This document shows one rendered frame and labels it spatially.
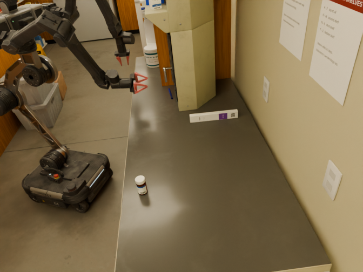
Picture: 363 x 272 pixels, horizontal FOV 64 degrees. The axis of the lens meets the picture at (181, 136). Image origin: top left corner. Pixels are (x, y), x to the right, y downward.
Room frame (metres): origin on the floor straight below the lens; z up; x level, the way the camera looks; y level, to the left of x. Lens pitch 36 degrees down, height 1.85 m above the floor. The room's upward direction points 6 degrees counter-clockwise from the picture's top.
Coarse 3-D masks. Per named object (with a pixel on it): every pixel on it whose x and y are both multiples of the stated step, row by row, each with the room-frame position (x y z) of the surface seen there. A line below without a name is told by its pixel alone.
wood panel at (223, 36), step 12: (216, 0) 1.88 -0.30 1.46; (228, 0) 1.88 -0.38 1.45; (216, 12) 1.88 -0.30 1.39; (228, 12) 1.88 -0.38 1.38; (216, 24) 1.88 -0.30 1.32; (228, 24) 1.88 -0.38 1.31; (156, 36) 1.87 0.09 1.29; (216, 36) 1.88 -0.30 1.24; (228, 36) 1.88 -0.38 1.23; (168, 48) 1.87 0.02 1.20; (216, 48) 1.88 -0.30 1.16; (228, 48) 1.88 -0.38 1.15; (168, 60) 1.87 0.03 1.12; (216, 60) 1.88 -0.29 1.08; (228, 60) 1.88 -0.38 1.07; (168, 72) 1.87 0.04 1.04; (216, 72) 1.88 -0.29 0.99; (228, 72) 1.88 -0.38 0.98; (168, 84) 1.87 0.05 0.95
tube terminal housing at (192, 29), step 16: (176, 0) 1.50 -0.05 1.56; (192, 0) 1.52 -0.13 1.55; (208, 0) 1.61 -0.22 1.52; (176, 16) 1.50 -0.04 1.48; (192, 16) 1.51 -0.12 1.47; (208, 16) 1.61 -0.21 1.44; (176, 32) 1.50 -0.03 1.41; (192, 32) 1.51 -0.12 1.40; (208, 32) 1.60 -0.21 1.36; (176, 48) 1.50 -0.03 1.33; (192, 48) 1.50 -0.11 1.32; (208, 48) 1.60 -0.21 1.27; (176, 64) 1.50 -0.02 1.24; (192, 64) 1.50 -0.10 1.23; (208, 64) 1.60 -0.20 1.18; (176, 80) 1.50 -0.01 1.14; (192, 80) 1.50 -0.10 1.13; (208, 80) 1.59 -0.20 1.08; (192, 96) 1.50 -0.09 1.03; (208, 96) 1.59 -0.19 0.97
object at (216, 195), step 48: (144, 96) 1.75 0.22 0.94; (240, 96) 1.60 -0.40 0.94; (144, 144) 1.21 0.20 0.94; (192, 144) 1.17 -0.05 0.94; (240, 144) 1.12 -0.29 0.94; (192, 192) 0.84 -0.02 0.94; (240, 192) 0.81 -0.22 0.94; (288, 192) 0.78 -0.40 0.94; (144, 240) 0.64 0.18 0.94; (192, 240) 0.61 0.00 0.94; (240, 240) 0.59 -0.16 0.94; (288, 240) 0.57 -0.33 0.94
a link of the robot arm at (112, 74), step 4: (108, 72) 1.49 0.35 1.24; (112, 72) 1.49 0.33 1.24; (116, 72) 1.49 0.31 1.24; (108, 76) 1.47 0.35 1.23; (112, 76) 1.47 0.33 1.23; (116, 76) 1.46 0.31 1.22; (108, 80) 1.50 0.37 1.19; (112, 80) 1.47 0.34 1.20; (116, 80) 1.48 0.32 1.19; (100, 84) 1.51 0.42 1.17; (108, 84) 1.52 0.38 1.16; (104, 88) 1.52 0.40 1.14; (108, 88) 1.52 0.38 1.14
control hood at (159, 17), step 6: (162, 6) 1.63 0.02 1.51; (150, 12) 1.53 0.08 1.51; (156, 12) 1.51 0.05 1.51; (162, 12) 1.50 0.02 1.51; (150, 18) 1.50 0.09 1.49; (156, 18) 1.50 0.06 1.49; (162, 18) 1.50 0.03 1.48; (168, 18) 1.50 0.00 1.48; (156, 24) 1.50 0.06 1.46; (162, 24) 1.50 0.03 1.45; (168, 24) 1.50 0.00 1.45; (162, 30) 1.50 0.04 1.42; (168, 30) 1.50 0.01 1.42
